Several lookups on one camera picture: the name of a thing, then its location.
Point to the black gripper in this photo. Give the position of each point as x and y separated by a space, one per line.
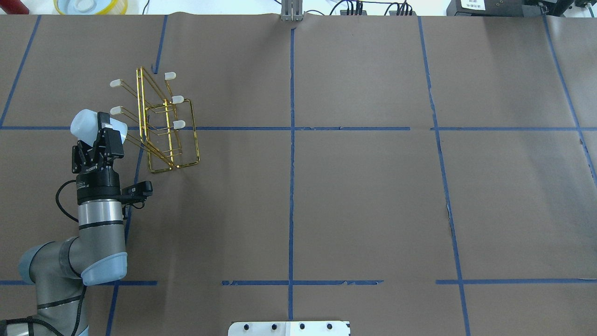
97 185

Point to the light blue cup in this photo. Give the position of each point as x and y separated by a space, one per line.
84 127

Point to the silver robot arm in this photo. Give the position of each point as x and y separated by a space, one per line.
62 271

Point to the yellow tape roll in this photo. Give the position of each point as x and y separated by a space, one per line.
91 7

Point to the black computer box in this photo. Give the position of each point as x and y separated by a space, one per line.
493 8

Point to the gold wire cup holder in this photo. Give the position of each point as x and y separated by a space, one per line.
166 122

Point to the aluminium frame post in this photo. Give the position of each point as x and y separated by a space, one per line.
291 10

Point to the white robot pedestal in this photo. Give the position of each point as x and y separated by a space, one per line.
290 328

